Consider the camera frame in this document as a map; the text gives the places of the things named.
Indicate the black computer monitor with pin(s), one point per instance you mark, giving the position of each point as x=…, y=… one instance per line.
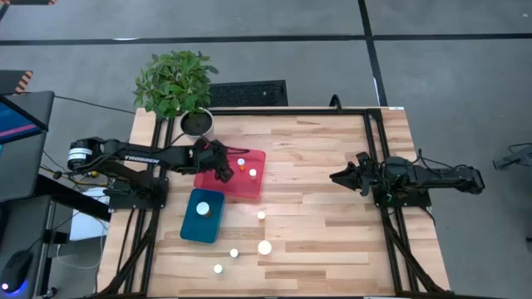
x=16, y=120

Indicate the large white ball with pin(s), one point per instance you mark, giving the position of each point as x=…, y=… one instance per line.
x=264, y=247

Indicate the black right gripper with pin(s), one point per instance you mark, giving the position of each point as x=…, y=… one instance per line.
x=374, y=176

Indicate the green leafy plant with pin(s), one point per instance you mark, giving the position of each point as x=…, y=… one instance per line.
x=174, y=83

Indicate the small white ball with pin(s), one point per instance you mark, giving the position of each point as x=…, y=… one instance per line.
x=218, y=268
x=234, y=253

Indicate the grey operator desk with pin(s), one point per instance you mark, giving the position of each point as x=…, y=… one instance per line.
x=25, y=224

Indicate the translucent red plastic bin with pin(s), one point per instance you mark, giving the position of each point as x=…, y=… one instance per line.
x=245, y=187

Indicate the black computer mouse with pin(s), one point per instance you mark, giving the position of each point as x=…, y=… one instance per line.
x=16, y=270

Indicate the small orange pill bottle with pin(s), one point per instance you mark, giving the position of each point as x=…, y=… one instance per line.
x=261, y=215
x=241, y=162

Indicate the white box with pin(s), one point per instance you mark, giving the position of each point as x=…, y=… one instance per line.
x=87, y=224

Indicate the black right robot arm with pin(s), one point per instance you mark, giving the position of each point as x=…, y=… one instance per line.
x=449, y=178

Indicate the large orange pill bottle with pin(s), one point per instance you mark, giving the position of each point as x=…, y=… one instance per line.
x=203, y=208

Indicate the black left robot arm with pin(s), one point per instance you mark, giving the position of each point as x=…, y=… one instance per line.
x=141, y=158

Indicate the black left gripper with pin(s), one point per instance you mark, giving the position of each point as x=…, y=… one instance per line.
x=210, y=158

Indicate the white plant pot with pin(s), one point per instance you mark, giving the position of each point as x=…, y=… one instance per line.
x=196, y=124

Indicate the black aluminium table frame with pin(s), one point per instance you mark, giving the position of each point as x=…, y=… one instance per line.
x=291, y=111

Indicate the hazard striped floor mat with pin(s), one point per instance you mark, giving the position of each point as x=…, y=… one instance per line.
x=12, y=81

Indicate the grey stand base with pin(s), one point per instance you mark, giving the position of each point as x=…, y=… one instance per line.
x=515, y=160

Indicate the blue plastic bin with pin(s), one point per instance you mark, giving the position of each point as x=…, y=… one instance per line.
x=195, y=230

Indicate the orange white ball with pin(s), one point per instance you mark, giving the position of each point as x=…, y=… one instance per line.
x=252, y=172

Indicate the small white ball bottom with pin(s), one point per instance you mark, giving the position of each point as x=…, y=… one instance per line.
x=218, y=268

